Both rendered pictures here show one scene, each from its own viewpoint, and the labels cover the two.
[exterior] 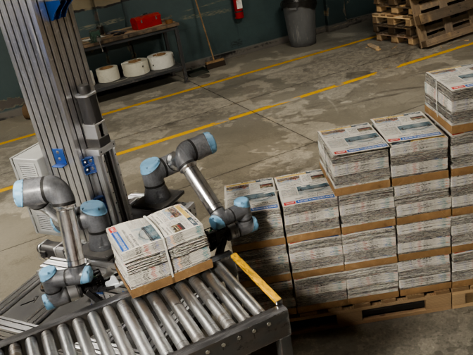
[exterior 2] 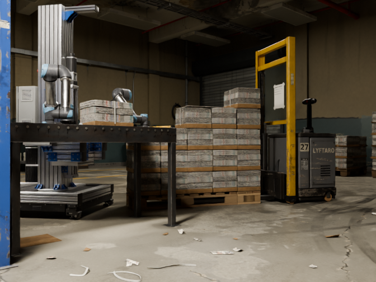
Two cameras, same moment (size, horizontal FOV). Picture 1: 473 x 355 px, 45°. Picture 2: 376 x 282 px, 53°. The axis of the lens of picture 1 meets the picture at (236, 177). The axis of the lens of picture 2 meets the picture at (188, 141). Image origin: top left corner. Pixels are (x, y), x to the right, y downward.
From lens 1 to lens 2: 2.13 m
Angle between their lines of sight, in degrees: 32
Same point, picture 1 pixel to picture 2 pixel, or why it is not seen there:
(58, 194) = (65, 71)
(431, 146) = (229, 111)
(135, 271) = (99, 112)
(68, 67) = (66, 43)
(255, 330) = (162, 130)
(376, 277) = (202, 178)
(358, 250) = (194, 160)
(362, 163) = (199, 113)
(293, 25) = not seen: hidden behind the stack
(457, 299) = (239, 198)
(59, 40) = (66, 30)
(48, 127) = not seen: hidden behind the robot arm
